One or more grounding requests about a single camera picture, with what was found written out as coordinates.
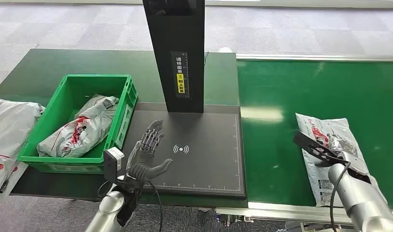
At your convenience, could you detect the green conveyor belt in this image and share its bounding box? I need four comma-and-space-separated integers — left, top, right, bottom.
236, 54, 393, 208

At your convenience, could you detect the white red-printed mailer package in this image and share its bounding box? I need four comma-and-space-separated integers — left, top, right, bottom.
36, 94, 120, 159
295, 113, 389, 208
0, 98, 45, 180
0, 153, 29, 203

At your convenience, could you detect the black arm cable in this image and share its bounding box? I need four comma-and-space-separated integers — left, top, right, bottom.
148, 181, 164, 232
329, 161, 352, 232

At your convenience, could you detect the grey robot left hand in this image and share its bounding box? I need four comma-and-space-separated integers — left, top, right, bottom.
126, 120, 173, 189

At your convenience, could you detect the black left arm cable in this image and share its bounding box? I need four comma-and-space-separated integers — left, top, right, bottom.
148, 181, 164, 232

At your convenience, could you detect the green plastic crate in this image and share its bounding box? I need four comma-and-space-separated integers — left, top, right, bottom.
17, 74, 139, 175

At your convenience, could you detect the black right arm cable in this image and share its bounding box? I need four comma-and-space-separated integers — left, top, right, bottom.
329, 161, 352, 232

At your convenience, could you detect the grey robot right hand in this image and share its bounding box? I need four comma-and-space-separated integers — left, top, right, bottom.
293, 131, 373, 186

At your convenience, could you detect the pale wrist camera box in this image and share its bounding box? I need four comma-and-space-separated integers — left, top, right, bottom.
103, 147, 125, 185

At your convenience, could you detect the aluminium conveyor frame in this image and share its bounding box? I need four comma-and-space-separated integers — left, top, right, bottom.
215, 201, 393, 232

